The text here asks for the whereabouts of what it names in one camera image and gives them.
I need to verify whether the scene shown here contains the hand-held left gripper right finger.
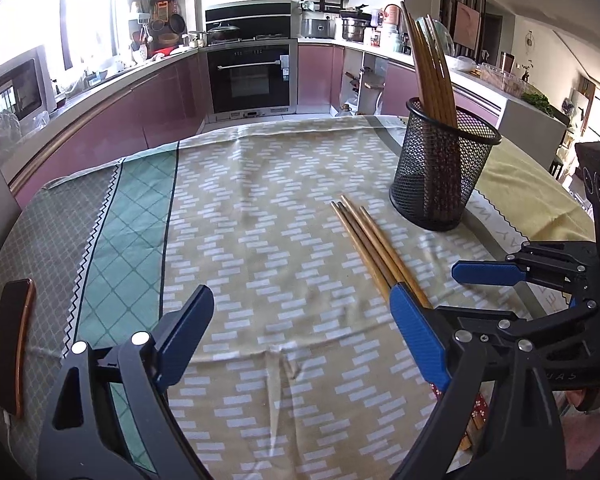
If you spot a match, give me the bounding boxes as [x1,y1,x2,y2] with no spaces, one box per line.
[389,282,566,480]

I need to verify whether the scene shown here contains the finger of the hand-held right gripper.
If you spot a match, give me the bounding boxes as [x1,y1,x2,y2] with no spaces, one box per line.
[432,287,600,403]
[451,241,600,293]

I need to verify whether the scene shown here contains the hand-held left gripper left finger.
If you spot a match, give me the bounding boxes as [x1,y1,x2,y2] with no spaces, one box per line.
[37,284,215,480]

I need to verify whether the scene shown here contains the black mesh holder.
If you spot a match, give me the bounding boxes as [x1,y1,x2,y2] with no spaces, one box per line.
[389,97,502,232]

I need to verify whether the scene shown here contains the bunch of wooden chopsticks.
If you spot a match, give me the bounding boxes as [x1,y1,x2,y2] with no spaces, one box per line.
[401,1,460,221]

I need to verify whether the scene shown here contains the patterned tablecloth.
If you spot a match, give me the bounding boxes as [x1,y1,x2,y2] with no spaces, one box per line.
[0,114,597,480]

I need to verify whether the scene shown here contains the green leafy vegetables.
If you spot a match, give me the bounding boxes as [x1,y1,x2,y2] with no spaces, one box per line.
[520,91,556,116]

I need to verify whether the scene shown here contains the white countertop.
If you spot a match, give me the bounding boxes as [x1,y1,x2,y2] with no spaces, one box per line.
[332,37,571,126]
[0,47,208,161]

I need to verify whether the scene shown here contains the clear plastic container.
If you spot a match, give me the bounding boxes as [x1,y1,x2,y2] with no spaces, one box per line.
[480,63,526,96]

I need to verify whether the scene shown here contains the black smartphone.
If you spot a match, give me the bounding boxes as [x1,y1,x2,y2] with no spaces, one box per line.
[0,278,37,417]

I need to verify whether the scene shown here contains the pink base cabinet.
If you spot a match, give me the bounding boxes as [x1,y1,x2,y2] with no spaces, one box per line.
[297,42,345,113]
[2,52,211,208]
[380,62,501,126]

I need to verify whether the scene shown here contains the teal plastic bag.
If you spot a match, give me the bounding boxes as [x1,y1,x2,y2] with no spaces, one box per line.
[415,16,453,56]

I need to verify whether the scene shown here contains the built-in black oven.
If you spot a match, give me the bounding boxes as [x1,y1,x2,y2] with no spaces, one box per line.
[206,41,299,118]

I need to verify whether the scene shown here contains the clear plastic bag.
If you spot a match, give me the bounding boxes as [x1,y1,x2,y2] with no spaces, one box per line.
[0,110,50,153]

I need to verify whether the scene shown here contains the steel stock pot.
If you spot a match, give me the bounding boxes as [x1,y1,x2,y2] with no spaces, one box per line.
[341,10,371,42]

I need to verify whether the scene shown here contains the silver microwave oven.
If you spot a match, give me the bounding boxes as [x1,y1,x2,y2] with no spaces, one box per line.
[0,45,58,126]

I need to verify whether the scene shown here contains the silver rice cooker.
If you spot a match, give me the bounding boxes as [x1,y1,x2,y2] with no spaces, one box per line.
[300,14,337,41]

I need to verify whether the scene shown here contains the wok with glass lid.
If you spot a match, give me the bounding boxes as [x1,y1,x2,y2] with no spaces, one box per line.
[206,22,241,43]

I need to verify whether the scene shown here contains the black range hood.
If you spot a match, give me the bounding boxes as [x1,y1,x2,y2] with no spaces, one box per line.
[205,0,299,41]

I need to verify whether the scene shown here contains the kitchen window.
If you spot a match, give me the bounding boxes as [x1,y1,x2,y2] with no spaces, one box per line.
[0,0,135,68]

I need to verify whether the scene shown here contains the framed wall picture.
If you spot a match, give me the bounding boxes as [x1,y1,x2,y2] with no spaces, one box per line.
[452,1,482,51]

